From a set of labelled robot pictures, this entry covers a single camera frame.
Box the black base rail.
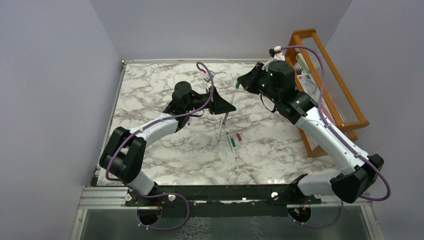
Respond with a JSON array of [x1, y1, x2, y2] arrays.
[[125, 184, 321, 218]]

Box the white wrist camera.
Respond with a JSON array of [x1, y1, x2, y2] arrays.
[[202, 70, 211, 90], [262, 58, 286, 71]]

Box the white package in rack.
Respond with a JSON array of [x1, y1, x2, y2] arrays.
[[294, 52, 320, 102]]

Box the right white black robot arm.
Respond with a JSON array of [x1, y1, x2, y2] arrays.
[[237, 60, 384, 204]]

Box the silver pen green tip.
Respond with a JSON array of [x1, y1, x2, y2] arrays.
[[226, 132, 237, 159]]

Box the orange wooden rack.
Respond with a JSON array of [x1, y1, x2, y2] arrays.
[[284, 28, 369, 142]]

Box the pink pen cap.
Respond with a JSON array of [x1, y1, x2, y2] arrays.
[[236, 133, 242, 142]]

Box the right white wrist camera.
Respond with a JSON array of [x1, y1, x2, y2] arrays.
[[262, 58, 286, 71]]

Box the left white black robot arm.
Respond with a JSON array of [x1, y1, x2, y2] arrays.
[[99, 81, 236, 195]]

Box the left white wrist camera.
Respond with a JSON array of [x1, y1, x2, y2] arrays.
[[202, 70, 211, 90]]

